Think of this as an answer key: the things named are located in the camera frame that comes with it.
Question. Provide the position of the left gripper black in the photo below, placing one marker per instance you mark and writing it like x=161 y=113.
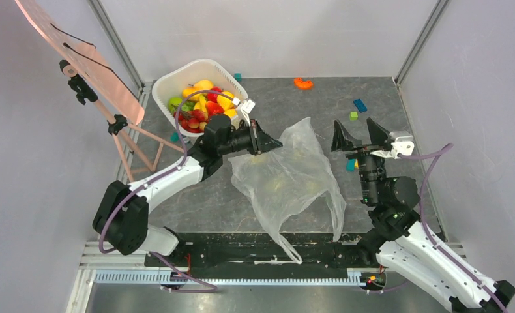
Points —
x=259 y=141

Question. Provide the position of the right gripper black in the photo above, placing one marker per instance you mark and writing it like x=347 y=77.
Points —
x=362 y=149

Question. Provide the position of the clear plastic bag of fruits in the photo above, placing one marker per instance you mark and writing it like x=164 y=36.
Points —
x=285 y=181

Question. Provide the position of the yellow fake banana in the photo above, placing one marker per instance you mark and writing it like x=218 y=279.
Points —
x=231 y=113

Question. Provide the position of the yellow fake pear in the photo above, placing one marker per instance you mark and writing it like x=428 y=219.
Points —
x=225 y=100

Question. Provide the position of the red fake pepper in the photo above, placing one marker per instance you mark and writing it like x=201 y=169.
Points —
x=213 y=108

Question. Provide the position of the red fake strawberry bunch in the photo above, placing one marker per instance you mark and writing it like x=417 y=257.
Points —
x=194 y=121

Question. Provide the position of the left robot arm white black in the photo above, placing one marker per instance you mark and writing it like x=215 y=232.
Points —
x=122 y=218

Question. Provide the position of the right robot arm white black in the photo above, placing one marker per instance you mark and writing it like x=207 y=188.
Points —
x=400 y=239

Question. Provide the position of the red fake apple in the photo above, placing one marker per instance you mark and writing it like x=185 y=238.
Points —
x=213 y=96

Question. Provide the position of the orange yellow fake mango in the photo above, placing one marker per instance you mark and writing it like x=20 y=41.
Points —
x=188 y=93

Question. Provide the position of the green fake apple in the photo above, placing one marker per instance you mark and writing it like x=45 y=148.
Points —
x=173 y=104

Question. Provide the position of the green toy cube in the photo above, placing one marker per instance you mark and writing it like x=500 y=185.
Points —
x=353 y=116

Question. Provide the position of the yellow teal toy block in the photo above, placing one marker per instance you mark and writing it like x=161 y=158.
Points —
x=352 y=165

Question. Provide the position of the blue toy brick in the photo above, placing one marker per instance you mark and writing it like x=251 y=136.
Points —
x=360 y=105

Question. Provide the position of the orange curved toy block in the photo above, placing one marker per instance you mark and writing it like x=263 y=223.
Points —
x=303 y=84

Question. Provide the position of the teal toy piece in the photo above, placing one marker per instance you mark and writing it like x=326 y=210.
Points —
x=174 y=137

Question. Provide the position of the white plastic basket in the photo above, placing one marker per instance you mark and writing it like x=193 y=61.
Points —
x=173 y=84

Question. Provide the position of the pink tripod stand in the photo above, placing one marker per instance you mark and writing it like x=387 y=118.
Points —
x=118 y=125

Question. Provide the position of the pink perforated board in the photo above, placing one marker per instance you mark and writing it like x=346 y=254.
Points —
x=86 y=59

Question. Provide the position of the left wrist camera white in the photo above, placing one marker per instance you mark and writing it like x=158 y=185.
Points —
x=243 y=110

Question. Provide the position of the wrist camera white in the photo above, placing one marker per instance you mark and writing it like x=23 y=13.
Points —
x=400 y=143
x=243 y=110

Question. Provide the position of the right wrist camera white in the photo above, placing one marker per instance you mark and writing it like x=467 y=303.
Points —
x=400 y=143

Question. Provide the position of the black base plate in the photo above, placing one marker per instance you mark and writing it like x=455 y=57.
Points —
x=207 y=250

